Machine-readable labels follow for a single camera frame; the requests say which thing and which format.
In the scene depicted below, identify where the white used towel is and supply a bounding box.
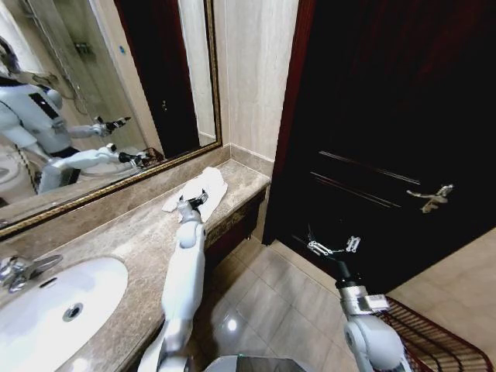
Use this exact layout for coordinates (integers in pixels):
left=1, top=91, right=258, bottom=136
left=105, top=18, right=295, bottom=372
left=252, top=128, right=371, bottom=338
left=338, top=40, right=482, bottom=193
left=161, top=167, right=229, bottom=225

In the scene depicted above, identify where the white robot front shell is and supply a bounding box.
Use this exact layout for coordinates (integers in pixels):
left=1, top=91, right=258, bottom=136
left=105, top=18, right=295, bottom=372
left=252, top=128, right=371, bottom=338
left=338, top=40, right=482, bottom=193
left=201, top=353, right=312, bottom=372

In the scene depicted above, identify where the dark wooden door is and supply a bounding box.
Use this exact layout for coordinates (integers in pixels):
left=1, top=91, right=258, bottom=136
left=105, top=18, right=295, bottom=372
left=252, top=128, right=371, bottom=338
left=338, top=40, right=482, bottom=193
left=263, top=0, right=496, bottom=296

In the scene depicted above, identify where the chrome sink drain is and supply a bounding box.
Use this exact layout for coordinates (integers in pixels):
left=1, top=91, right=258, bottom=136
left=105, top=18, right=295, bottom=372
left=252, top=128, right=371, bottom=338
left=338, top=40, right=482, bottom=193
left=62, top=301, right=84, bottom=322

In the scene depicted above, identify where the chrome faucet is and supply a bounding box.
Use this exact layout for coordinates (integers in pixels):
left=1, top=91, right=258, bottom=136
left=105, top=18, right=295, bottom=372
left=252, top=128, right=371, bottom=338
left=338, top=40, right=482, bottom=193
left=0, top=253, right=64, bottom=294

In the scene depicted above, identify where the white oval sink basin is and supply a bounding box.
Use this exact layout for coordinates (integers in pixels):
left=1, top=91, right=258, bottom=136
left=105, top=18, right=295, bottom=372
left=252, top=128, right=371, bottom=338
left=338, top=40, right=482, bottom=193
left=0, top=255, right=129, bottom=363

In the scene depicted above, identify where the silver door handle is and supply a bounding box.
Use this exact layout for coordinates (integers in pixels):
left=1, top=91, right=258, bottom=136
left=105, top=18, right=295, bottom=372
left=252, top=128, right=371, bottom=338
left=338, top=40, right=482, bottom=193
left=405, top=184, right=455, bottom=214

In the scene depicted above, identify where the dark red door frame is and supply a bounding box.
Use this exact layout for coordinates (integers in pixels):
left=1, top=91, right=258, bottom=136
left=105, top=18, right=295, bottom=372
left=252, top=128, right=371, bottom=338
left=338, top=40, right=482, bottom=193
left=261, top=0, right=323, bottom=246

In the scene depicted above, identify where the red wire hamper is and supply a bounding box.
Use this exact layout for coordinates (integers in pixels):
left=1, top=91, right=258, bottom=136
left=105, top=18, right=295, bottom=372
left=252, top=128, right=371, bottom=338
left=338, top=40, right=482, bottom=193
left=374, top=295, right=490, bottom=372

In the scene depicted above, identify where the gold framed wall mirror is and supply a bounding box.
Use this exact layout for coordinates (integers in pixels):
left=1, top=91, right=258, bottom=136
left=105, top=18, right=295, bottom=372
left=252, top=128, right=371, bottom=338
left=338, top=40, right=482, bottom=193
left=0, top=0, right=225, bottom=242

